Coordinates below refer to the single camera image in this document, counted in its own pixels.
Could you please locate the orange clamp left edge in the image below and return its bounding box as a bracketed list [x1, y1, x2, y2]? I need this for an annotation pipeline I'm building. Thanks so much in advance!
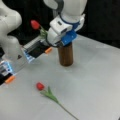
[0, 61, 15, 85]

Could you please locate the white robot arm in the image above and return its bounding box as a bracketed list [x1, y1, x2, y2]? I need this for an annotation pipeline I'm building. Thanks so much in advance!
[43, 0, 87, 47]

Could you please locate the red tulip long stem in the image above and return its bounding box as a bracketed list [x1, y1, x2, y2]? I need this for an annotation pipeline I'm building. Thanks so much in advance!
[31, 20, 48, 39]

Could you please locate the brown cylindrical vase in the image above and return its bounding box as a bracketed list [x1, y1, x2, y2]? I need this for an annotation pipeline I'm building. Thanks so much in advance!
[58, 44, 73, 66]

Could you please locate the black orange table clamp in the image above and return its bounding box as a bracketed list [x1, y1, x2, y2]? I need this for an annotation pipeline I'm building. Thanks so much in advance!
[22, 38, 52, 62]

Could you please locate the white blue gripper body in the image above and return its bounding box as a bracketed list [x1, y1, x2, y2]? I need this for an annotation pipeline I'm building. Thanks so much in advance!
[46, 13, 84, 47]

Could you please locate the red tulip with leaves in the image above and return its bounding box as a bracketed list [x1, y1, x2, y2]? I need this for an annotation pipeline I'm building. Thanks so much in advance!
[36, 82, 79, 120]

